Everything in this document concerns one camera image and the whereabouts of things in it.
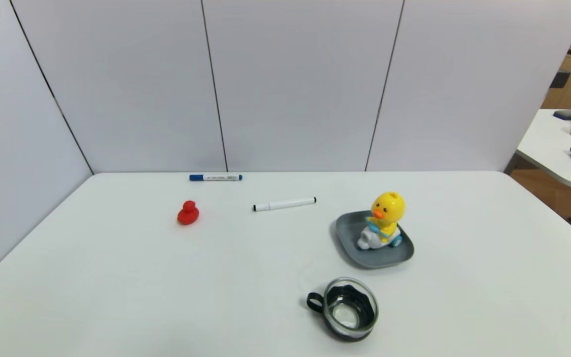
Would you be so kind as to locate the small red rubber duck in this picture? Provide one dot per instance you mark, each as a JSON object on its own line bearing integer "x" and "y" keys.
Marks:
{"x": 188, "y": 214}

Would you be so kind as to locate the white marker with black cap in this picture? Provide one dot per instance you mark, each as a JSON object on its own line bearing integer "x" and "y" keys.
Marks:
{"x": 285, "y": 204}

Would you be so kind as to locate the white side table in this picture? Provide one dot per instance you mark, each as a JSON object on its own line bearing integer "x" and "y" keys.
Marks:
{"x": 548, "y": 144}

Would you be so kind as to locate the grey rounded rectangular dish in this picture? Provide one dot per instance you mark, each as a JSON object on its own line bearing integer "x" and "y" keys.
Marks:
{"x": 352, "y": 230}

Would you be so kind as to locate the white marker with blue cap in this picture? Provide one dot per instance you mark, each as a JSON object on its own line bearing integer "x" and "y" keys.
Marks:
{"x": 216, "y": 177}

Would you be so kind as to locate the dark blue square object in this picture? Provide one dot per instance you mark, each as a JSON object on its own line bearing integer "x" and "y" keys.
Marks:
{"x": 560, "y": 80}

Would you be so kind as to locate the yellow duck toy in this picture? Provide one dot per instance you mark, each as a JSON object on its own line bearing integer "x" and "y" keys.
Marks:
{"x": 387, "y": 210}

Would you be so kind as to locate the dark grey flat object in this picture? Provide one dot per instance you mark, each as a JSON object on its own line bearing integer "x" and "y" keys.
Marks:
{"x": 566, "y": 114}

